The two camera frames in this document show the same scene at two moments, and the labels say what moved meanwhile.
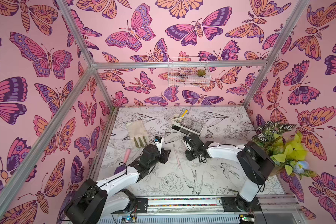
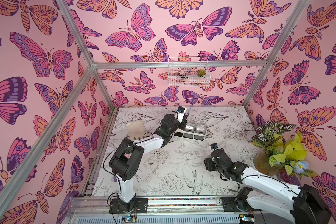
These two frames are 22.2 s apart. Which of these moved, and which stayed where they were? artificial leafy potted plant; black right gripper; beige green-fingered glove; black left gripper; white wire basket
Moved: black left gripper; black right gripper
Stayed: white wire basket; artificial leafy potted plant; beige green-fingered glove
